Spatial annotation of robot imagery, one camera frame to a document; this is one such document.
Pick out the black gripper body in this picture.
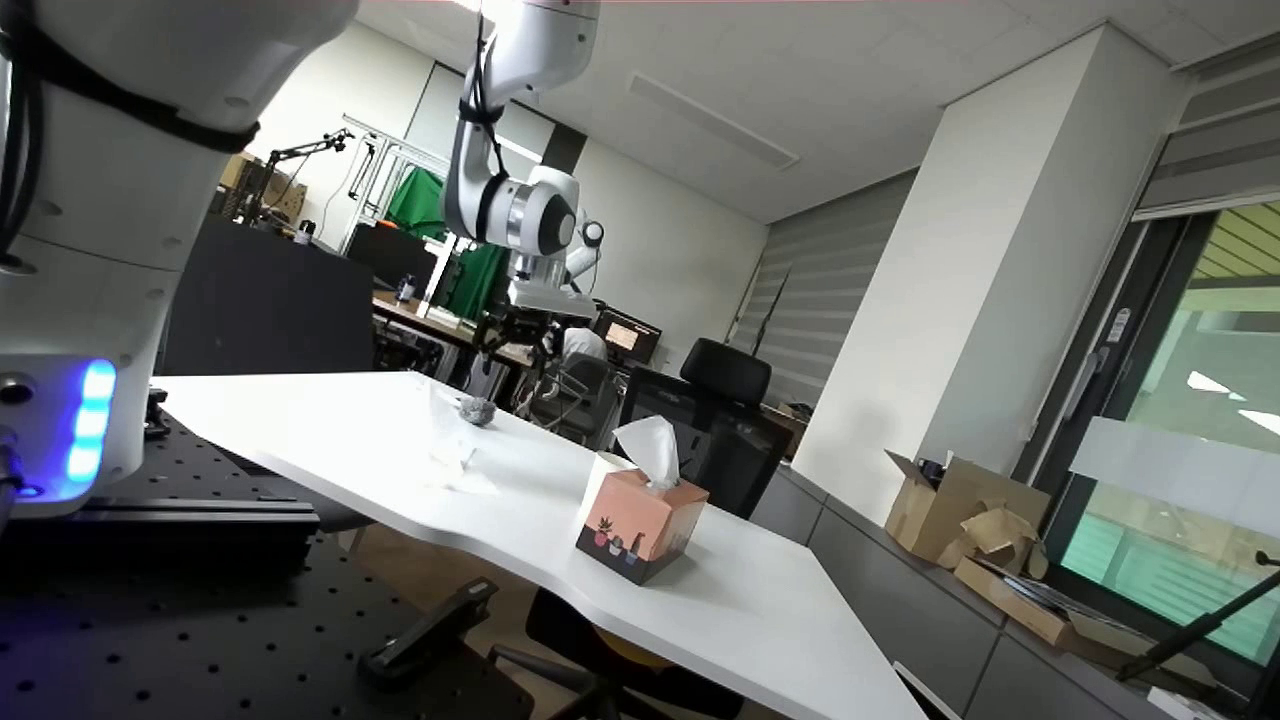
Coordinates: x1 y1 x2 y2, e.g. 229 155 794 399
505 311 582 384

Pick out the orange tissue box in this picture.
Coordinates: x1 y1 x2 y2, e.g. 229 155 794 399
572 463 713 594

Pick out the gray mesh chair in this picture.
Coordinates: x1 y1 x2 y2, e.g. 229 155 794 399
512 332 632 454

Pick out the black computer monitor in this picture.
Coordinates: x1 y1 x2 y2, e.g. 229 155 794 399
593 299 664 369

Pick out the wooden desk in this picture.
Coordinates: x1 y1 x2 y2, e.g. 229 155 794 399
367 289 537 375

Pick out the green hanging cloth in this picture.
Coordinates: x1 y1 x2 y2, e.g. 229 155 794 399
384 166 512 328

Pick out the black office chair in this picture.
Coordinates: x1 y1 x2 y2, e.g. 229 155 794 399
684 409 794 519
676 335 778 411

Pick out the black partition panel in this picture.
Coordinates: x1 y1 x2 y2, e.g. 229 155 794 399
155 198 379 375

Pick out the gray window blind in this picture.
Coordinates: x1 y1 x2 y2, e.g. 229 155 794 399
1131 34 1280 226
725 173 923 411

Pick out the brown cardboard carton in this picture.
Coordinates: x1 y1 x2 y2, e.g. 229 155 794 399
218 153 311 230

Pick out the gray low cabinet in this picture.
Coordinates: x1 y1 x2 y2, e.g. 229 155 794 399
747 460 1165 720

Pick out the large open cardboard box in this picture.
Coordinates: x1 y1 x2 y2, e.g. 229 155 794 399
881 450 1056 569

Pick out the black perforated breadboard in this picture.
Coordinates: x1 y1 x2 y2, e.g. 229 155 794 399
0 411 537 720

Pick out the small cardboard box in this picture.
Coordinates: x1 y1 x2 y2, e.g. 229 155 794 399
937 506 1047 582

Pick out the flat cardboard piece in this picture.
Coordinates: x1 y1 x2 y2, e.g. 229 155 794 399
950 556 1115 656

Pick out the black tripod pole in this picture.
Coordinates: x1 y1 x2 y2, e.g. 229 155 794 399
1115 549 1280 690

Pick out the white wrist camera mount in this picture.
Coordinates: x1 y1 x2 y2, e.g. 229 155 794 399
505 269 599 328

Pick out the black clamp handle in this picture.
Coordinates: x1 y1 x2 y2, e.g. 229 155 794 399
356 575 501 690

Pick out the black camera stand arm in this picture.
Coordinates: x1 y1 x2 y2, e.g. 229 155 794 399
259 119 361 176

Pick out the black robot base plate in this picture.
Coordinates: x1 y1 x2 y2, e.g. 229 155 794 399
0 491 329 571

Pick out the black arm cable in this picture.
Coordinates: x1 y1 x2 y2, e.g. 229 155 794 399
0 0 256 284

